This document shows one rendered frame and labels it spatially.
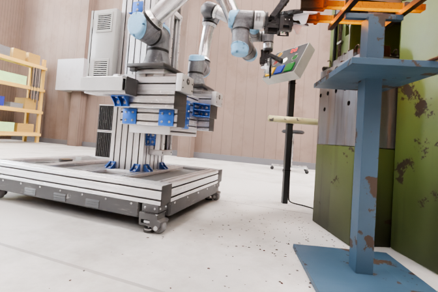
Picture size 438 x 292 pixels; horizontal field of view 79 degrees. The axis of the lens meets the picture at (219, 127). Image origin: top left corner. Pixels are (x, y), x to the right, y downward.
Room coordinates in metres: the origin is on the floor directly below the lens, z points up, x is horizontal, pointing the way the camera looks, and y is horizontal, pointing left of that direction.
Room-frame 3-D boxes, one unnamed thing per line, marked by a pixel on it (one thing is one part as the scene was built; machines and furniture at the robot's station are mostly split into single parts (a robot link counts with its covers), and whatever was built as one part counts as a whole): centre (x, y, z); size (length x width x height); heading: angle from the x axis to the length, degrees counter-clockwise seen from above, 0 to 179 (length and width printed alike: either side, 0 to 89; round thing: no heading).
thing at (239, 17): (1.14, -0.06, 0.98); 0.11 x 0.08 x 0.09; 87
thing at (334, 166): (1.49, -0.90, 0.23); 0.56 x 0.38 x 0.47; 96
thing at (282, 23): (1.13, -0.22, 0.97); 0.12 x 0.08 x 0.09; 87
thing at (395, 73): (0.99, -0.55, 0.73); 0.40 x 0.30 x 0.02; 176
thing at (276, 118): (1.85, -0.55, 0.62); 0.44 x 0.05 x 0.05; 96
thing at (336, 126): (1.49, -0.90, 0.69); 0.56 x 0.38 x 0.45; 96
